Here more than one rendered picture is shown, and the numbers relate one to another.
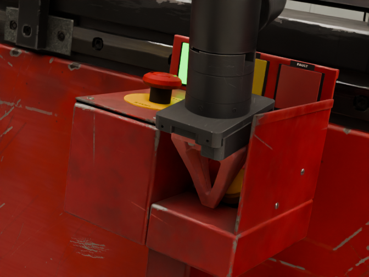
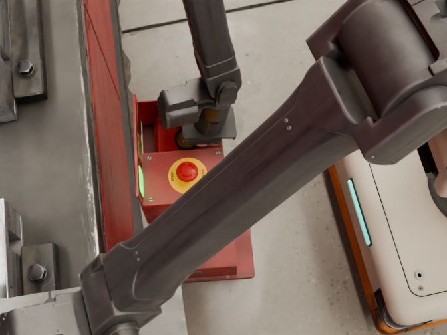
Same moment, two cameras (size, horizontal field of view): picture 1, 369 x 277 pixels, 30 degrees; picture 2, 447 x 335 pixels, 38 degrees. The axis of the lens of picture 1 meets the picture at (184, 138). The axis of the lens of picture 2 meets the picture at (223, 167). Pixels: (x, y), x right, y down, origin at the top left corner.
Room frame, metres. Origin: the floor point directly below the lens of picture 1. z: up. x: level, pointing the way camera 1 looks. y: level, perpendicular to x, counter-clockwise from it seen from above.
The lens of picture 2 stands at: (0.86, 0.40, 1.91)
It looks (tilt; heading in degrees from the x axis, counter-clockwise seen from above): 70 degrees down; 235
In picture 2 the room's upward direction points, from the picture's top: 2 degrees counter-clockwise
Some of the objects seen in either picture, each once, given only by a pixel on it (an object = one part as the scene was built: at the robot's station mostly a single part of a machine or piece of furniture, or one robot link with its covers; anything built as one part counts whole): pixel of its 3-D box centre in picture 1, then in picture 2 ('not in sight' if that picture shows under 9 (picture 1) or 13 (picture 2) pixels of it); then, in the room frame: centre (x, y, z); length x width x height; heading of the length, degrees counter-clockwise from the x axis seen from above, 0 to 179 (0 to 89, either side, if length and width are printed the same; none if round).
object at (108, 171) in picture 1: (199, 142); (182, 158); (0.66, -0.01, 0.75); 0.20 x 0.16 x 0.18; 57
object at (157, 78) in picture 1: (161, 90); (187, 173); (0.68, 0.03, 0.79); 0.04 x 0.04 x 0.04
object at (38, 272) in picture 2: not in sight; (36, 272); (0.98, 0.06, 0.91); 0.03 x 0.03 x 0.02
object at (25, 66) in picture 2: not in sight; (24, 67); (0.81, -0.26, 0.91); 0.03 x 0.03 x 0.02
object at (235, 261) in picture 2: not in sight; (209, 243); (0.64, 0.00, 0.06); 0.25 x 0.20 x 0.12; 147
